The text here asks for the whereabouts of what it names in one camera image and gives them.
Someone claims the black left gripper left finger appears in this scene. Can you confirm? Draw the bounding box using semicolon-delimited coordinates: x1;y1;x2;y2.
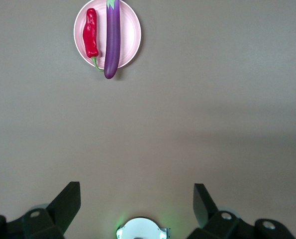
0;181;81;239

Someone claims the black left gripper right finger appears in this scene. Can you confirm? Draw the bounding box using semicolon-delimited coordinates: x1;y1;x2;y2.
187;183;296;239

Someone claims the purple long eggplant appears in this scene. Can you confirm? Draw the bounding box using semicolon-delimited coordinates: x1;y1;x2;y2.
103;0;121;80

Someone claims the red chili pepper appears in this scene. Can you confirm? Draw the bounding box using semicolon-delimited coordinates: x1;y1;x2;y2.
83;7;105;73

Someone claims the brown tablecloth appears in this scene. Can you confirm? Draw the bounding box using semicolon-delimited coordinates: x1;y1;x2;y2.
0;0;296;239

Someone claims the pink round plate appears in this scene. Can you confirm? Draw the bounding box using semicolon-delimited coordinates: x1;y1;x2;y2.
73;0;142;70

